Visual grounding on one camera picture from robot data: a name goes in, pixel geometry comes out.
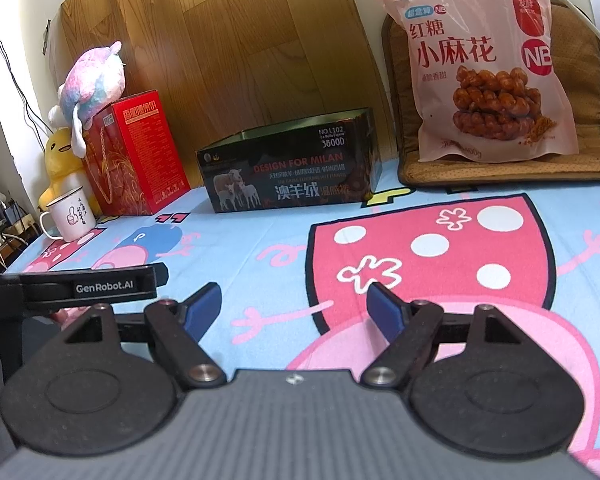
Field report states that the white enamel mug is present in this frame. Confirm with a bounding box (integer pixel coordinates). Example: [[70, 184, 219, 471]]
[[40, 185, 97, 242]]

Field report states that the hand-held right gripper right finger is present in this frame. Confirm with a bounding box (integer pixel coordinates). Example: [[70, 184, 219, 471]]
[[361, 282, 526, 391]]

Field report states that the cartoon printed bed sheet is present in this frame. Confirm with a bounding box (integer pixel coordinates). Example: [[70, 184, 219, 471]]
[[2, 135, 600, 480]]

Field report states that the wooden board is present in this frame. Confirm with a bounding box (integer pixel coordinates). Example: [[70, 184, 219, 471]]
[[60, 0, 396, 201]]

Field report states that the pink blue plush toy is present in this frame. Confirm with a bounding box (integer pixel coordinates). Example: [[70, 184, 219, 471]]
[[57, 40, 126, 158]]

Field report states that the power strip with cables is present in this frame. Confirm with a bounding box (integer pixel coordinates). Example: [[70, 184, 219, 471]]
[[0, 190, 36, 263]]

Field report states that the large pink snack bag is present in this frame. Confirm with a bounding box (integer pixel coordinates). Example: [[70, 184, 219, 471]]
[[377, 0, 581, 163]]

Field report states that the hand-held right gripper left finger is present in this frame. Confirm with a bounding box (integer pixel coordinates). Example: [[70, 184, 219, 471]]
[[62, 282, 227, 391]]

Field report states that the black printed box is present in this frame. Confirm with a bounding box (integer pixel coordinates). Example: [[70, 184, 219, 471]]
[[196, 106, 383, 214]]

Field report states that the red gift box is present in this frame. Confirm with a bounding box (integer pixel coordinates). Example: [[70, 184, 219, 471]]
[[82, 89, 191, 217]]

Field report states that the thin black wall cable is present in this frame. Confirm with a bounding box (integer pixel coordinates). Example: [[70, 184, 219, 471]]
[[0, 0, 56, 126]]

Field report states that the yellow plush duck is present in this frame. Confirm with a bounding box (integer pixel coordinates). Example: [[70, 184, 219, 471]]
[[37, 127, 101, 216]]

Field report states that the brown seat cushion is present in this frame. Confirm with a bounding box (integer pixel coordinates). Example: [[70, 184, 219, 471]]
[[381, 0, 600, 187]]

